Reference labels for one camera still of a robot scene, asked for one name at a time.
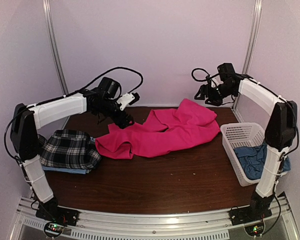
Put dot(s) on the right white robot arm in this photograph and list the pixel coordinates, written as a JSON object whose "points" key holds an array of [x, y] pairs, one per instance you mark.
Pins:
{"points": [[280, 132]]}

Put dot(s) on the right round circuit board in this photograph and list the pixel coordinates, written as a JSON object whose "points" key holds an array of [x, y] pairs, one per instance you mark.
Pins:
{"points": [[255, 230]]}

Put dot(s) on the white plastic laundry basket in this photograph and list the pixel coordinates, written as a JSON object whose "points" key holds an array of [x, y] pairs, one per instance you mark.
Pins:
{"points": [[250, 134]]}

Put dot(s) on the front aluminium rail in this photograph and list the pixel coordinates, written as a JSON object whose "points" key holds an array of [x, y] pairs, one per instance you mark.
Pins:
{"points": [[95, 225]]}

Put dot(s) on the left aluminium frame post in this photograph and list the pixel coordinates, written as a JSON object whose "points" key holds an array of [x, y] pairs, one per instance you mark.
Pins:
{"points": [[53, 45]]}

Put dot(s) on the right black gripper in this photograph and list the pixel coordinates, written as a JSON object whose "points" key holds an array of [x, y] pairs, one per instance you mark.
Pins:
{"points": [[203, 89]]}

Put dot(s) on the left round circuit board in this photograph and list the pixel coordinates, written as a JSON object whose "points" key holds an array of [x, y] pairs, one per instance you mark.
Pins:
{"points": [[53, 230]]}

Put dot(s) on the round circuit board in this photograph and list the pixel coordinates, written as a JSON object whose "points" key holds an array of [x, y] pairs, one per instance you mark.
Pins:
{"points": [[255, 230], [53, 230]]}

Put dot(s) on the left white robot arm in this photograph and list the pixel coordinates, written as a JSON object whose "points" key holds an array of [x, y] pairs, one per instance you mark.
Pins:
{"points": [[28, 119]]}

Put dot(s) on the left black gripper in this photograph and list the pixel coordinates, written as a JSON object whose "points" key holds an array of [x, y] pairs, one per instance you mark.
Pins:
{"points": [[124, 123]]}

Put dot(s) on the pink shirt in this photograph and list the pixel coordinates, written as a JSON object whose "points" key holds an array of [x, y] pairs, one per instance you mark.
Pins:
{"points": [[164, 131]]}

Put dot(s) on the aluminium frame post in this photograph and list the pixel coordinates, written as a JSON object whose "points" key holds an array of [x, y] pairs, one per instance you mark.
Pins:
{"points": [[53, 45], [254, 31]]}

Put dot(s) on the folded light blue shirt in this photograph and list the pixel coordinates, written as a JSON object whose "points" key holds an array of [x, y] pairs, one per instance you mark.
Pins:
{"points": [[70, 170]]}

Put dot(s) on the blue denim garment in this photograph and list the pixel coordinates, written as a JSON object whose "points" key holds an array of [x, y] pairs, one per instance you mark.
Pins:
{"points": [[252, 160]]}

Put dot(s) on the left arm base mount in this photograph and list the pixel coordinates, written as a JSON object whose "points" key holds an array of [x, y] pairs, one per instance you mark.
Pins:
{"points": [[60, 215]]}

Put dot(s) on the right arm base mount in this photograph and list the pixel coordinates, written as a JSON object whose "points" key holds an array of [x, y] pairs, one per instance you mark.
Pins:
{"points": [[244, 215]]}

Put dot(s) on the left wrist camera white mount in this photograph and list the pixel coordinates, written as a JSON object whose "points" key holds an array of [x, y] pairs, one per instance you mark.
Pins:
{"points": [[127, 99]]}

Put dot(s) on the black white plaid shirt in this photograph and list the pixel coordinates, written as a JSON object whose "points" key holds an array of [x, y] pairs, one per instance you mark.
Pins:
{"points": [[63, 132]]}

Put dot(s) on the right aluminium frame post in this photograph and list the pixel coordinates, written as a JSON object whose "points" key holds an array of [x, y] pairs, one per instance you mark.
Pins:
{"points": [[254, 31]]}

